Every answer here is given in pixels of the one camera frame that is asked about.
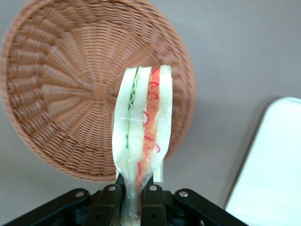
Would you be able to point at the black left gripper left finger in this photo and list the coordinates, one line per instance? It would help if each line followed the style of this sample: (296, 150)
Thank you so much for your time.
(108, 204)

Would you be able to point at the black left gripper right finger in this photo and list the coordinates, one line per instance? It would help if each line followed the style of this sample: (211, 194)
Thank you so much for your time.
(155, 207)

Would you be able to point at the triangle sandwich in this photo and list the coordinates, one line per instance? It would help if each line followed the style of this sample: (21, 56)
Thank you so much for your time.
(143, 122)

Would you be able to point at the brown round wicker basket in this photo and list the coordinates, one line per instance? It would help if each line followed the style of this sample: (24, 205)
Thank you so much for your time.
(61, 94)

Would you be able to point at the beige plastic tray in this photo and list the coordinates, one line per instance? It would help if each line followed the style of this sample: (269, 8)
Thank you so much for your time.
(270, 169)

